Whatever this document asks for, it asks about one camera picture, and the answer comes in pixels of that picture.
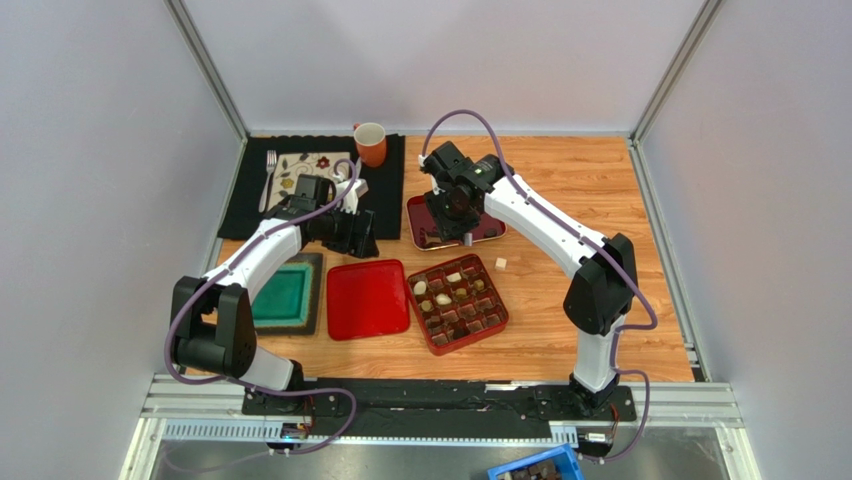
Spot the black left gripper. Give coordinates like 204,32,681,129
315,202,378,259

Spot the red chocolate serving tray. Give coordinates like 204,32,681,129
406,195,507,251

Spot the red chocolate box with tray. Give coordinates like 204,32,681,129
406,254,509,356

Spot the red tin lid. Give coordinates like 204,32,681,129
326,259,410,341

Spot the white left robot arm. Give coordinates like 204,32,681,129
164,175,379,392

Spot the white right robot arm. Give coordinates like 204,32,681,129
418,141,638,409

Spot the floral square plate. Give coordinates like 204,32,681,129
266,151,351,212

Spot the silver fork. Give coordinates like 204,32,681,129
258,150,278,213

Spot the black cloth placemat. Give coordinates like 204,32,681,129
217,134,406,240

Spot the orange mug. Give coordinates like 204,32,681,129
353,122,387,168

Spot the turquoise glazed dark plate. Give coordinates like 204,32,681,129
252,253,324,336

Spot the blue plastic bin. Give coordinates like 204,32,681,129
487,445,585,480

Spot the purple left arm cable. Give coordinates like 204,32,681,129
163,158,361,457

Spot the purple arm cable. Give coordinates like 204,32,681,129
163,158,361,457
419,109,660,464

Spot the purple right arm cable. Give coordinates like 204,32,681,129
419,109,660,464

